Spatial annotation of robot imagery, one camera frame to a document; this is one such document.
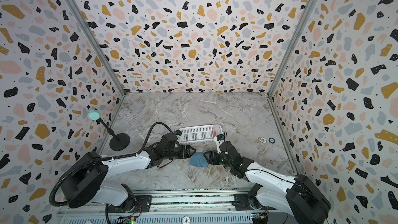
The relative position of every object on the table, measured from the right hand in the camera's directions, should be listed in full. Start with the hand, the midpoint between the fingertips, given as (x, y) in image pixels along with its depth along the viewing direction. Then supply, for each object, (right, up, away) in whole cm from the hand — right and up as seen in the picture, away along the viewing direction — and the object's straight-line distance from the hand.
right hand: (206, 152), depth 82 cm
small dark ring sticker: (+41, +3, +16) cm, 44 cm away
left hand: (-7, +1, +2) cm, 7 cm away
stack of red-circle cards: (+4, +8, +15) cm, 18 cm away
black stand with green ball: (-53, +3, +11) cm, 54 cm away
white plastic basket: (-6, +7, +18) cm, 20 cm away
